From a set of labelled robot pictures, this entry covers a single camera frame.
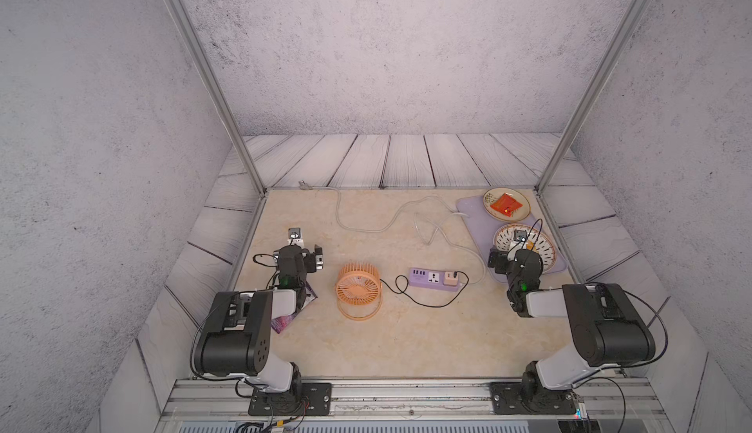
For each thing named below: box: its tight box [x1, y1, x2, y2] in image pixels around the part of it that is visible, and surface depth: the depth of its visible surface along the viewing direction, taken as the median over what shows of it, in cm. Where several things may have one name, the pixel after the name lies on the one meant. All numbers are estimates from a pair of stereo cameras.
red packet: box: [489, 192, 523, 218], surface depth 115 cm
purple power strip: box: [408, 267, 462, 292], surface depth 95 cm
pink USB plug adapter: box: [443, 271, 460, 287], surface depth 90 cm
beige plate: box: [482, 187, 532, 223], surface depth 115 cm
